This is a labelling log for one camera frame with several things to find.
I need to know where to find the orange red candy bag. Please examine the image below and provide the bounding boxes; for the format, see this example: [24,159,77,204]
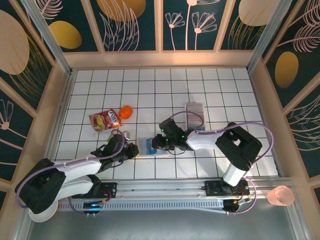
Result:
[89,108,123,132]

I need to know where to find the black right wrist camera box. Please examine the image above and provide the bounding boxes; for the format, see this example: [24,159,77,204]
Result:
[159,119,176,133]

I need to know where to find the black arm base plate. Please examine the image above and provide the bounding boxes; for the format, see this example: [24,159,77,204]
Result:
[204,179,251,199]
[99,181,118,200]

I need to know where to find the white slotted cable duct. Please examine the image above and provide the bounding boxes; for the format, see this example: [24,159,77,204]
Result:
[57,199,226,214]

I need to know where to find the aluminium frame post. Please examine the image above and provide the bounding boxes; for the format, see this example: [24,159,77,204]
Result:
[246,0,295,73]
[20,0,75,77]

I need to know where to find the beige card holder wallet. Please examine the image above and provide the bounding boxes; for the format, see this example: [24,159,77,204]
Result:
[136,137,168,159]

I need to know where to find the pink plastic cup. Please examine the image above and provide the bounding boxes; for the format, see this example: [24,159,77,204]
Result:
[265,185,296,207]

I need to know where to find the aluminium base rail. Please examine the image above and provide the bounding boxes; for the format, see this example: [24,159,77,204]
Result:
[99,177,293,201]

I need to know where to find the black controller board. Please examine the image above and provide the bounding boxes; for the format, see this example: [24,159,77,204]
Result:
[83,201,104,211]
[223,197,251,214]

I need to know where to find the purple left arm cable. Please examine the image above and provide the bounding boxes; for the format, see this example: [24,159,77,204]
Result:
[14,128,129,216]

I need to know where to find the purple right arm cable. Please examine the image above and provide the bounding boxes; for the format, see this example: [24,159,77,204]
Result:
[162,111,275,216]

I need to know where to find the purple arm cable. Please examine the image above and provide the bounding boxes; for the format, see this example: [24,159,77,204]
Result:
[162,111,275,216]
[14,128,129,216]

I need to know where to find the orange ball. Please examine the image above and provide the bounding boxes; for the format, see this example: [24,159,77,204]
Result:
[118,105,134,120]

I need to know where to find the stack of colourful cards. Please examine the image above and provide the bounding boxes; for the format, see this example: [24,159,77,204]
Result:
[186,102,206,131]

